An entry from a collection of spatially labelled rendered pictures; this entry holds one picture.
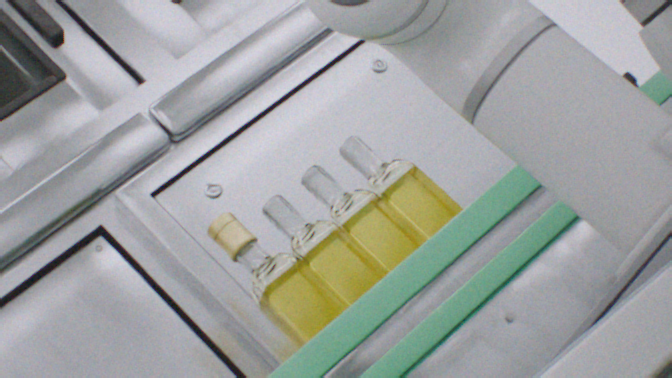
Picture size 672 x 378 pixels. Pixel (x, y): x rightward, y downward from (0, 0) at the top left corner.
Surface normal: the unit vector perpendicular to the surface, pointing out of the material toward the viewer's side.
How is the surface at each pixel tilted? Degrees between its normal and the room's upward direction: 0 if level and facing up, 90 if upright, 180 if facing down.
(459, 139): 90
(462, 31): 51
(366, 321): 90
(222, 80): 90
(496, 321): 90
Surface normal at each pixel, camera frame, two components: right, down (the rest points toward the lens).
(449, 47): -0.79, -0.34
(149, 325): 0.10, -0.49
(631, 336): 0.40, -0.69
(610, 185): -0.48, 0.22
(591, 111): -0.07, -0.29
